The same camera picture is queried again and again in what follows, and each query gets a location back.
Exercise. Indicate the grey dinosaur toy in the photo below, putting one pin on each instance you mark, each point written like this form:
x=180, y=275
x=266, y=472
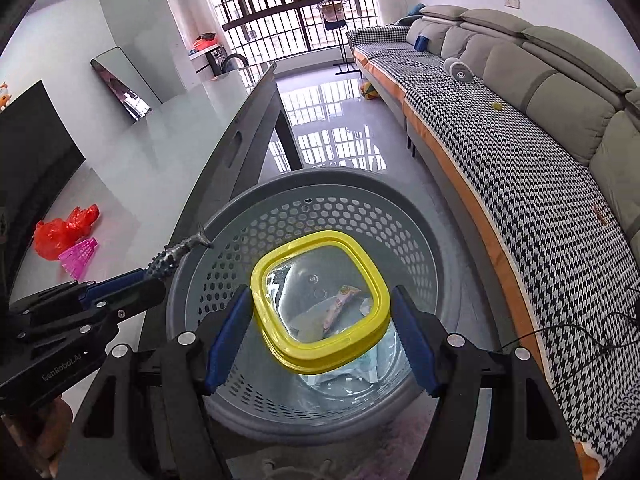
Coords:
x=170, y=260

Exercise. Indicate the grey sofa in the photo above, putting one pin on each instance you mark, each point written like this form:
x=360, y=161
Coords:
x=560, y=95

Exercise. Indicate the white crumpled wrapper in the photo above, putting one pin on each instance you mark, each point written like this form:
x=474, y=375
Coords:
x=360, y=367

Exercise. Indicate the orange cloth pile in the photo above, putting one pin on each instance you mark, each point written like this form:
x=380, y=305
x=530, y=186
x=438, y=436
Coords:
x=205, y=43

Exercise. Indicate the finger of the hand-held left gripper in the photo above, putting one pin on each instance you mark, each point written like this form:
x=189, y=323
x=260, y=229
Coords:
x=117, y=284
x=140, y=296

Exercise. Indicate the blue cushion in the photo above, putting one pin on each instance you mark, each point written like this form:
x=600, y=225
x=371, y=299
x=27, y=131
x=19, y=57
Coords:
x=415, y=9

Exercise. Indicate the clothes drying stand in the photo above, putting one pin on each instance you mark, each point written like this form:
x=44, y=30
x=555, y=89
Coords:
x=332, y=12

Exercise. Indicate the orange white plush toy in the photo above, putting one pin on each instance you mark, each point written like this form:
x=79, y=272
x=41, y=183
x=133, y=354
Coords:
x=4, y=96

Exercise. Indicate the washing machine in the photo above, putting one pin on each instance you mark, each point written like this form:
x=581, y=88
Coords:
x=227, y=64

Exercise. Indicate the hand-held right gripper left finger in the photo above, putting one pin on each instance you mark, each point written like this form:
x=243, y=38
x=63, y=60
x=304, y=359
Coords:
x=229, y=340

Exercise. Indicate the yellow rimmed clear lid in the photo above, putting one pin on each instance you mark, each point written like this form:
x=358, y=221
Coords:
x=325, y=358

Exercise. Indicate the black window grille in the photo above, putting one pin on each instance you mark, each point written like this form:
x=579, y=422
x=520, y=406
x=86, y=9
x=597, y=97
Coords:
x=280, y=25

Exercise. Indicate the houndstooth sofa cover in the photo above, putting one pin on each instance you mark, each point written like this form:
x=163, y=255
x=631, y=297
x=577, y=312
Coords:
x=500, y=160

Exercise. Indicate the grey perforated plastic basket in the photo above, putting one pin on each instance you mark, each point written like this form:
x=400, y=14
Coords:
x=350, y=210

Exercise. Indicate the red plastic bag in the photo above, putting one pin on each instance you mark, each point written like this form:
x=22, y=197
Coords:
x=55, y=237

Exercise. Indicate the small blue cup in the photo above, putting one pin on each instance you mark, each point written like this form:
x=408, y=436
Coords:
x=422, y=43

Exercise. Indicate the person's left hand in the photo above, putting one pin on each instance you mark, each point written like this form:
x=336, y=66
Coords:
x=50, y=427

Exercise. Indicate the colourful snack wrapper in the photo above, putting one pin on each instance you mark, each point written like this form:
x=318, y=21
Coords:
x=345, y=297

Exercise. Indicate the colourful toy ball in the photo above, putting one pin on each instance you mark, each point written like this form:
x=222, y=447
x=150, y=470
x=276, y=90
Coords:
x=370, y=90

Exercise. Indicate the pink plastic shuttlecock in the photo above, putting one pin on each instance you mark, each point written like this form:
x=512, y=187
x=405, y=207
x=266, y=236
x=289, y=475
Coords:
x=80, y=258

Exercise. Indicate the small white fan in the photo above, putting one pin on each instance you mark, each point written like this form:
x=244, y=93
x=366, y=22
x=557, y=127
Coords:
x=461, y=70

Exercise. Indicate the leaning floor mirror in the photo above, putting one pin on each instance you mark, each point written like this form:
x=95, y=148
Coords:
x=117, y=75

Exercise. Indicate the black table leg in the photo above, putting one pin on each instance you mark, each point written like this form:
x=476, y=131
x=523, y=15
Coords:
x=287, y=135

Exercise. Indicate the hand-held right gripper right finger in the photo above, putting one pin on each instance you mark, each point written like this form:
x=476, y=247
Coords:
x=415, y=345

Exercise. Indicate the black television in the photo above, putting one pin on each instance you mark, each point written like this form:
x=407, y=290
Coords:
x=35, y=160

